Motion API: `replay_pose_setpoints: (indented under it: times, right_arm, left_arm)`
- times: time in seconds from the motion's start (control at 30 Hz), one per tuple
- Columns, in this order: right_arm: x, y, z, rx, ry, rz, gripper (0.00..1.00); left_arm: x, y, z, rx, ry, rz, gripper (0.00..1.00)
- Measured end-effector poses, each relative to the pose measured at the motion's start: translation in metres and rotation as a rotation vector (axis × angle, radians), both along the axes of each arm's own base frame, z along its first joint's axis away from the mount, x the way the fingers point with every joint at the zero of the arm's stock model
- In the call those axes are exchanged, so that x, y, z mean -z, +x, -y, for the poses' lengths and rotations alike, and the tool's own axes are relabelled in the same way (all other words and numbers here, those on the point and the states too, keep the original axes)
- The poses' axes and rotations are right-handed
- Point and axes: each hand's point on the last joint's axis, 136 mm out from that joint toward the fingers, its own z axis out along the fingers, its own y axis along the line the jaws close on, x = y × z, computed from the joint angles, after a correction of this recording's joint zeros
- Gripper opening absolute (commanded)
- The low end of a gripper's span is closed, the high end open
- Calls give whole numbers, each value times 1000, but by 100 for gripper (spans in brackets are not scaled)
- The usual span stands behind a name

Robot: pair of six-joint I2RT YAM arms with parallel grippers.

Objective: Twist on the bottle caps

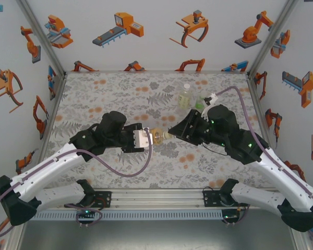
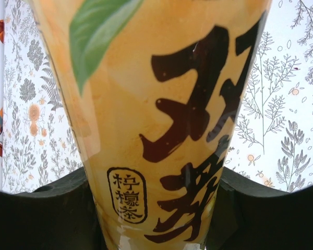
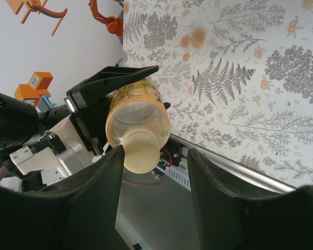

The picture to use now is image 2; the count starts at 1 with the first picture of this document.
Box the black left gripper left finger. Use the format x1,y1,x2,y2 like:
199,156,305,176
0,166,105,250

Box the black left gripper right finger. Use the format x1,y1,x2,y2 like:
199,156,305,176
206,166,313,250

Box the orange label tea bottle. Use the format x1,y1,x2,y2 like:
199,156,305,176
26,0,273,250

